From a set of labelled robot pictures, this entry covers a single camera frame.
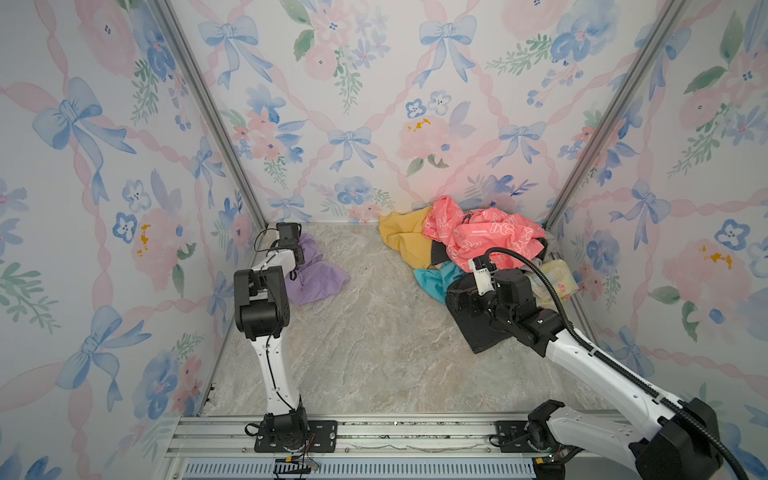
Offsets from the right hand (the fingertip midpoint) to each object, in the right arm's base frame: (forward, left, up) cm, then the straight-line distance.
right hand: (463, 285), depth 80 cm
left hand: (+21, +57, -13) cm, 62 cm away
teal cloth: (+12, +4, -17) cm, 21 cm away
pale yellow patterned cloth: (+11, -34, -11) cm, 38 cm away
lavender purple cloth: (+13, +45, -16) cm, 50 cm away
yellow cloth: (+31, +15, -13) cm, 37 cm away
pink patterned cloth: (+17, -4, +2) cm, 17 cm away
